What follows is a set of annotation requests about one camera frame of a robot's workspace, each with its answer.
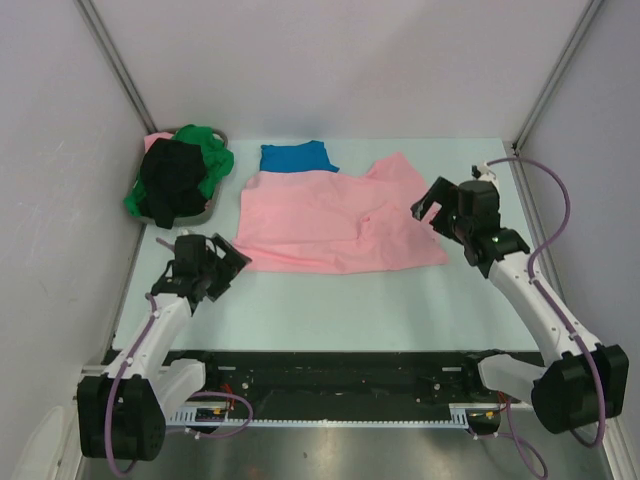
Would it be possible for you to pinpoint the pink t-shirt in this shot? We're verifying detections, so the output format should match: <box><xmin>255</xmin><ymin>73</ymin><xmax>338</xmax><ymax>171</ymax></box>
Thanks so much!
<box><xmin>233</xmin><ymin>153</ymin><xmax>448</xmax><ymax>275</ymax></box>
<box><xmin>143</xmin><ymin>132</ymin><xmax>174</xmax><ymax>153</ymax></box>

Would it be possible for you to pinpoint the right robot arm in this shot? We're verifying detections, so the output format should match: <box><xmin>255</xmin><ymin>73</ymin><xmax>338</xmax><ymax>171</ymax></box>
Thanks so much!
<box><xmin>411</xmin><ymin>175</ymin><xmax>629</xmax><ymax>445</ymax></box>

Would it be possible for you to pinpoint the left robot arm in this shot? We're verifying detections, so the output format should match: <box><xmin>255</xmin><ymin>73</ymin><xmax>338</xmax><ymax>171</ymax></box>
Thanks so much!
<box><xmin>76</xmin><ymin>234</ymin><xmax>251</xmax><ymax>464</ymax></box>

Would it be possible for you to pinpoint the grey laundry basket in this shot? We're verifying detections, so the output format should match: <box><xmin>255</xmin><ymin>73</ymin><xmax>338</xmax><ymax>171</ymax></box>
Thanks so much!
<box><xmin>143</xmin><ymin>128</ymin><xmax>228</xmax><ymax>228</ymax></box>

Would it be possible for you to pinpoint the green t-shirt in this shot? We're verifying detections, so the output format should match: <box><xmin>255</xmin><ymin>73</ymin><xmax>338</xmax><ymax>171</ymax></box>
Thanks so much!
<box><xmin>123</xmin><ymin>124</ymin><xmax>234</xmax><ymax>224</ymax></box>

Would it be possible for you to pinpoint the black t-shirt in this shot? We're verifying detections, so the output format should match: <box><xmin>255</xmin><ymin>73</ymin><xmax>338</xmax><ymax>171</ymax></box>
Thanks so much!
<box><xmin>140</xmin><ymin>138</ymin><xmax>208</xmax><ymax>229</ymax></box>

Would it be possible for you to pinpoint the folded blue t-shirt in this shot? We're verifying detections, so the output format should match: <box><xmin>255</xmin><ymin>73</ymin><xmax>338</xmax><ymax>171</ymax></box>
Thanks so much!
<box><xmin>260</xmin><ymin>140</ymin><xmax>339</xmax><ymax>173</ymax></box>

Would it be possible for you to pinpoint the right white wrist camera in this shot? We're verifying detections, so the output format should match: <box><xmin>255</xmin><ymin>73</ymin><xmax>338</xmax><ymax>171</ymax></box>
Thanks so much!
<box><xmin>471</xmin><ymin>163</ymin><xmax>499</xmax><ymax>189</ymax></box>

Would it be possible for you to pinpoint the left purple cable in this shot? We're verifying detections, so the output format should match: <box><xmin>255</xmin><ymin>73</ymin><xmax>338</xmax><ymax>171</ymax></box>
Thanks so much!
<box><xmin>104</xmin><ymin>237</ymin><xmax>255</xmax><ymax>475</ymax></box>

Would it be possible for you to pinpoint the white slotted cable duct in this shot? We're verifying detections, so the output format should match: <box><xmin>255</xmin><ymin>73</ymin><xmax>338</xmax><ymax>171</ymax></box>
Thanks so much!
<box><xmin>162</xmin><ymin>402</ymin><xmax>501</xmax><ymax>429</ymax></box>

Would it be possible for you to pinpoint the right aluminium corner post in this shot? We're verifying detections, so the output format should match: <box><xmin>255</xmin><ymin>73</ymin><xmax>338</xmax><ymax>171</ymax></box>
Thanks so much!
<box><xmin>510</xmin><ymin>0</ymin><xmax>608</xmax><ymax>154</ymax></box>

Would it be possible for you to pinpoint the aluminium corner post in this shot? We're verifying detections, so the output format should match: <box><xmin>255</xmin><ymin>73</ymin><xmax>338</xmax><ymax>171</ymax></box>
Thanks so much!
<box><xmin>510</xmin><ymin>0</ymin><xmax>608</xmax><ymax>154</ymax></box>
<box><xmin>74</xmin><ymin>0</ymin><xmax>157</xmax><ymax>134</ymax></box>

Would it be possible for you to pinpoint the left aluminium corner post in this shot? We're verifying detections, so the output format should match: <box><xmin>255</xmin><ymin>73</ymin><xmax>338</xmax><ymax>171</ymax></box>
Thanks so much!
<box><xmin>74</xmin><ymin>0</ymin><xmax>157</xmax><ymax>134</ymax></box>

